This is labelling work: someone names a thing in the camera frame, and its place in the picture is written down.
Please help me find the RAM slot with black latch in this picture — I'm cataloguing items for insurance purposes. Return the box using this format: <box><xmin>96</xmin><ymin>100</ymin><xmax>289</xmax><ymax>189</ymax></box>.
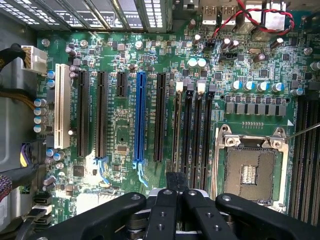
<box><xmin>182</xmin><ymin>83</ymin><xmax>195</xmax><ymax>176</ymax></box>
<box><xmin>202</xmin><ymin>84</ymin><xmax>217</xmax><ymax>197</ymax></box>

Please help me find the RAM slot with white latch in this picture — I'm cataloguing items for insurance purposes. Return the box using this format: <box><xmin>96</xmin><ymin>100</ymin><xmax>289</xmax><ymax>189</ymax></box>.
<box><xmin>192</xmin><ymin>82</ymin><xmax>206</xmax><ymax>191</ymax></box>
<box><xmin>172</xmin><ymin>81</ymin><xmax>183</xmax><ymax>174</ymax></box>

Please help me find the long black expansion slot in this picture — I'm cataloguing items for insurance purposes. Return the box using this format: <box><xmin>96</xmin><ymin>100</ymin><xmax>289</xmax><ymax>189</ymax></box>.
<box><xmin>76</xmin><ymin>70</ymin><xmax>90</xmax><ymax>159</ymax></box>
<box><xmin>95</xmin><ymin>70</ymin><xmax>109</xmax><ymax>160</ymax></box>
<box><xmin>153</xmin><ymin>72</ymin><xmax>167</xmax><ymax>163</ymax></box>

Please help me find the blue expansion slot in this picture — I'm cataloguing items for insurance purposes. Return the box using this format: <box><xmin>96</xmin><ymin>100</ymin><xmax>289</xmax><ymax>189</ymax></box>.
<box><xmin>132</xmin><ymin>70</ymin><xmax>149</xmax><ymax>188</ymax></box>

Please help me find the short black expansion slot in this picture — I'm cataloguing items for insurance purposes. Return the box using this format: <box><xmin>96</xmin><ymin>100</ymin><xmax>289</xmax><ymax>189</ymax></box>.
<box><xmin>115</xmin><ymin>71</ymin><xmax>129</xmax><ymax>99</ymax></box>

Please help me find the white PCI expansion slot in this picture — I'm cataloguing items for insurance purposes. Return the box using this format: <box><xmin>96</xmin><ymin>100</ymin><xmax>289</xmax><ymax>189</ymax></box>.
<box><xmin>53</xmin><ymin>63</ymin><xmax>72</xmax><ymax>150</ymax></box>

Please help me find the vented metal slot cover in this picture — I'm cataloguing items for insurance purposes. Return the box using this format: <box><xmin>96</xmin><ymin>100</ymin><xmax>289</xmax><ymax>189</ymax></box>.
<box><xmin>0</xmin><ymin>0</ymin><xmax>76</xmax><ymax>32</ymax></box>
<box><xmin>142</xmin><ymin>0</ymin><xmax>168</xmax><ymax>34</ymax></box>

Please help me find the silver finned heatsink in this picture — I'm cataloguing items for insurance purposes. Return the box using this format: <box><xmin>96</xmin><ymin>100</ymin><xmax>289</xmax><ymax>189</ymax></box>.
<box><xmin>75</xmin><ymin>191</ymin><xmax>126</xmax><ymax>216</ymax></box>

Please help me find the silver CPU socket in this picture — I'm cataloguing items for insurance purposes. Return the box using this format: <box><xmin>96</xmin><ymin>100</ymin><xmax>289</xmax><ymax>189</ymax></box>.
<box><xmin>214</xmin><ymin>123</ymin><xmax>290</xmax><ymax>214</ymax></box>

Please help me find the green motherboard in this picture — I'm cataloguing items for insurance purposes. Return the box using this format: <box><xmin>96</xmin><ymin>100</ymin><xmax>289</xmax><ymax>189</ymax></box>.
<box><xmin>36</xmin><ymin>9</ymin><xmax>320</xmax><ymax>227</ymax></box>

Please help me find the black SATA port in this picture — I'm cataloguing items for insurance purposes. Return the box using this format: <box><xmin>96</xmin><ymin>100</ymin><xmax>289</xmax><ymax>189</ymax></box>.
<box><xmin>32</xmin><ymin>214</ymin><xmax>53</xmax><ymax>225</ymax></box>
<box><xmin>33</xmin><ymin>194</ymin><xmax>54</xmax><ymax>205</ymax></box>

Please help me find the white SATA plug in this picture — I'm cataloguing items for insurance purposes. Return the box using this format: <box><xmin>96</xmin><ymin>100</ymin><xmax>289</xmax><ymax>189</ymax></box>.
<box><xmin>26</xmin><ymin>203</ymin><xmax>53</xmax><ymax>220</ymax></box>

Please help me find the thin silver locking lever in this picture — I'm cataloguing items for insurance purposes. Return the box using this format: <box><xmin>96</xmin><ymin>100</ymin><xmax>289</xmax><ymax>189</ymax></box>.
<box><xmin>284</xmin><ymin>122</ymin><xmax>320</xmax><ymax>143</ymax></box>

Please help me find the white power connector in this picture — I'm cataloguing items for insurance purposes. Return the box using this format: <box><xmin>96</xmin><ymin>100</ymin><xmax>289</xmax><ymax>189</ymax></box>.
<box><xmin>20</xmin><ymin>45</ymin><xmax>49</xmax><ymax>75</ymax></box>

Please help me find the silver USB port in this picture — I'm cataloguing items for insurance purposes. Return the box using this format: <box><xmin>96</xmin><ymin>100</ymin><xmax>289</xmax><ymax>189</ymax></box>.
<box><xmin>220</xmin><ymin>4</ymin><xmax>238</xmax><ymax>26</ymax></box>
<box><xmin>201</xmin><ymin>4</ymin><xmax>219</xmax><ymax>26</ymax></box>

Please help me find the silver rear port block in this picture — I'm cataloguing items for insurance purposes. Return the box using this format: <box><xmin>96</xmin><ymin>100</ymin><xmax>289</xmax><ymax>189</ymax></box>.
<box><xmin>264</xmin><ymin>1</ymin><xmax>287</xmax><ymax>30</ymax></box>

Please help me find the purple wire plug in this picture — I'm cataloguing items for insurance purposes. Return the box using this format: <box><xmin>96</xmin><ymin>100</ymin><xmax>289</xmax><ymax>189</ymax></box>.
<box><xmin>19</xmin><ymin>141</ymin><xmax>39</xmax><ymax>169</ymax></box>

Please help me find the thick black cable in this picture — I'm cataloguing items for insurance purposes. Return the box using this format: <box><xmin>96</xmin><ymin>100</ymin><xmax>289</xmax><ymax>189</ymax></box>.
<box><xmin>0</xmin><ymin>162</ymin><xmax>46</xmax><ymax>188</ymax></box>

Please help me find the purple wire bundle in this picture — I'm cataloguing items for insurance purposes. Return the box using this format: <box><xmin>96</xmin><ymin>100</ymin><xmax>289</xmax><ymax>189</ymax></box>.
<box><xmin>0</xmin><ymin>174</ymin><xmax>13</xmax><ymax>201</ymax></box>

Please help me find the yellow braided cable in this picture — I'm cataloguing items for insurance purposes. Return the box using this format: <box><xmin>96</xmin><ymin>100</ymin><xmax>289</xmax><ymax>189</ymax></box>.
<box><xmin>0</xmin><ymin>89</ymin><xmax>36</xmax><ymax>110</ymax></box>

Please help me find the red and black twisted wire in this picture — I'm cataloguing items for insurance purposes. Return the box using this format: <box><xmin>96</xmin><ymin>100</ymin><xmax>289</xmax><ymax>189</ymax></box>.
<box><xmin>206</xmin><ymin>0</ymin><xmax>296</xmax><ymax>48</ymax></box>

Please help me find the black sleeved power cable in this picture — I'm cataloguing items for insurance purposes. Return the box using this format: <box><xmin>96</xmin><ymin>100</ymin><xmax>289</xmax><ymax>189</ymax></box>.
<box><xmin>0</xmin><ymin>43</ymin><xmax>26</xmax><ymax>74</ymax></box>

